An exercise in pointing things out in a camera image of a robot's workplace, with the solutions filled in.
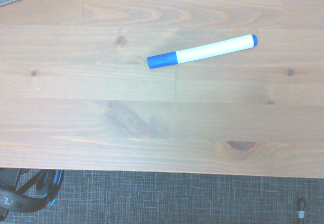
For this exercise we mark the blue and white marker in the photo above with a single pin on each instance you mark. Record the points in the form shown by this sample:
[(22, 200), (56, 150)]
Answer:
[(207, 50)]

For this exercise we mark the black and blue headphones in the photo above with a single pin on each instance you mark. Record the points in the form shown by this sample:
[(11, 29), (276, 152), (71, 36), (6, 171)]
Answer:
[(17, 204)]

